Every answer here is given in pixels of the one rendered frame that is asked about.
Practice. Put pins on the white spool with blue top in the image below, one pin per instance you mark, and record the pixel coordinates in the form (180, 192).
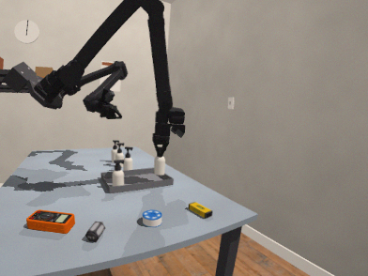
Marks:
(152, 218)

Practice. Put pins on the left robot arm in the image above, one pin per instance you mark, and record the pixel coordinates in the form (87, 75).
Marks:
(117, 70)

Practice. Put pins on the yellow rectangular block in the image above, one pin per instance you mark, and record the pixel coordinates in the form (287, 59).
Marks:
(200, 210)

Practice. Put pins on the orange digital multimeter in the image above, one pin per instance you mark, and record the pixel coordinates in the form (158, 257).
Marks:
(51, 221)

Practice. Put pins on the white pump bottle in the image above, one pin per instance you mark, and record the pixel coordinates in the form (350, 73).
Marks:
(127, 160)
(118, 175)
(159, 164)
(114, 150)
(119, 155)

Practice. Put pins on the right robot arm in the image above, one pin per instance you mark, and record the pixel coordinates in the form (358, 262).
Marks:
(70, 75)

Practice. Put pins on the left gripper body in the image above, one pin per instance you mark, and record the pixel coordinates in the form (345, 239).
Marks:
(104, 113)

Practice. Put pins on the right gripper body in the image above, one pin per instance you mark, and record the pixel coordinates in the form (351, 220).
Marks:
(158, 131)

